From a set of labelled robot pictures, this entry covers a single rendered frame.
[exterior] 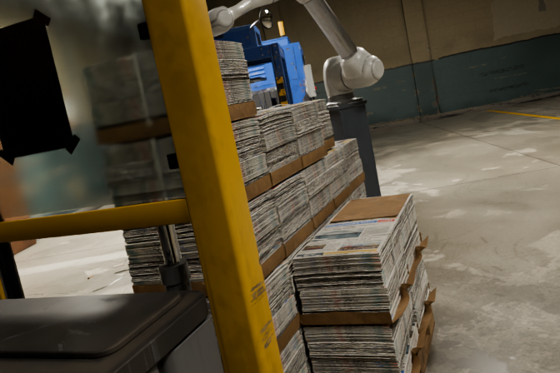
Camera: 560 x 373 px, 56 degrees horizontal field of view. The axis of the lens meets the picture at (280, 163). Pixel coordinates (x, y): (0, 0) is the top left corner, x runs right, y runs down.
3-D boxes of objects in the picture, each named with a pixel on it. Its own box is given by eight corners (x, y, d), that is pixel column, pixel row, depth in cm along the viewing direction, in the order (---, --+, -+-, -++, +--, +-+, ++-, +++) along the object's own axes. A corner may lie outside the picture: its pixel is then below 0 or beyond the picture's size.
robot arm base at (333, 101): (341, 103, 321) (339, 94, 321) (364, 100, 302) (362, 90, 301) (317, 108, 313) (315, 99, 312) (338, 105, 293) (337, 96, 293)
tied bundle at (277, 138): (304, 170, 191) (292, 107, 188) (274, 188, 164) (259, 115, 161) (213, 182, 205) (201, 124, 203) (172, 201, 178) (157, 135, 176)
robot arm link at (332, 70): (340, 94, 316) (333, 57, 314) (362, 90, 302) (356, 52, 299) (321, 98, 306) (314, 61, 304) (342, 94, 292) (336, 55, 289)
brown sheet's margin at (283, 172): (302, 168, 190) (301, 156, 190) (273, 186, 164) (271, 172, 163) (212, 181, 205) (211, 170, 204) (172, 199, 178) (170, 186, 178)
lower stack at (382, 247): (436, 323, 231) (414, 191, 224) (414, 438, 161) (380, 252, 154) (370, 324, 243) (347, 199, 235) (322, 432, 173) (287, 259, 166)
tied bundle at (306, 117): (328, 156, 216) (318, 101, 214) (304, 170, 190) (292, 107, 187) (248, 167, 232) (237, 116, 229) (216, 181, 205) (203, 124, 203)
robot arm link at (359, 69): (364, 77, 303) (393, 70, 285) (351, 95, 296) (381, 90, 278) (286, -37, 269) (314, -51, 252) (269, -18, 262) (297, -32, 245)
